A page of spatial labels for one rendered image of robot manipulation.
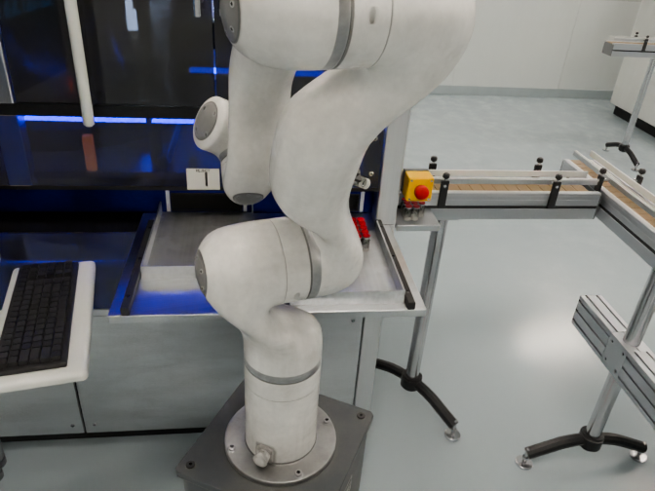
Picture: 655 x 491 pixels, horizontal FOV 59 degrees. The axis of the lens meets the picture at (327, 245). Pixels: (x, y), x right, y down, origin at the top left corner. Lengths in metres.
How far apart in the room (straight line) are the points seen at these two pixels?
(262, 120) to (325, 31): 0.34
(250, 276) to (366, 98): 0.29
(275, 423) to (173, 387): 1.08
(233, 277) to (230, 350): 1.15
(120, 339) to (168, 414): 0.35
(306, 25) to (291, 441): 0.67
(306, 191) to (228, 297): 0.20
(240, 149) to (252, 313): 0.22
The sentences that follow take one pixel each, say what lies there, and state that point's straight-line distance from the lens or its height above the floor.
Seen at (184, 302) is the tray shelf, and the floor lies 0.88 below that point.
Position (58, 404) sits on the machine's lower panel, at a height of 0.23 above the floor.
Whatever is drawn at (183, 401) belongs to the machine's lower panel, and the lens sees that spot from 2.03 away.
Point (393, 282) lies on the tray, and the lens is 1.40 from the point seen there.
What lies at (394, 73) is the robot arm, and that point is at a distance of 0.54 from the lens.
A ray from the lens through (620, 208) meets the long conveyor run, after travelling 1.96.
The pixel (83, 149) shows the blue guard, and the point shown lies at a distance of 1.58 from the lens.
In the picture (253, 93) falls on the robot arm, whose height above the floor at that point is 1.44.
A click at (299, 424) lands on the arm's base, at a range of 0.94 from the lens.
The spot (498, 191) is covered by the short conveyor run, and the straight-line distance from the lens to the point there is 1.86.
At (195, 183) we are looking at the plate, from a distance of 1.56.
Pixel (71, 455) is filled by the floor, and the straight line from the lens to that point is 2.25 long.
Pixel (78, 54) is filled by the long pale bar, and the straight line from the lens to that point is 1.43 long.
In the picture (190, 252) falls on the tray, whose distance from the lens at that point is 1.49.
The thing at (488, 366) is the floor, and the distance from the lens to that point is 2.61.
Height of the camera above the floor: 1.65
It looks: 30 degrees down
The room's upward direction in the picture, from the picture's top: 4 degrees clockwise
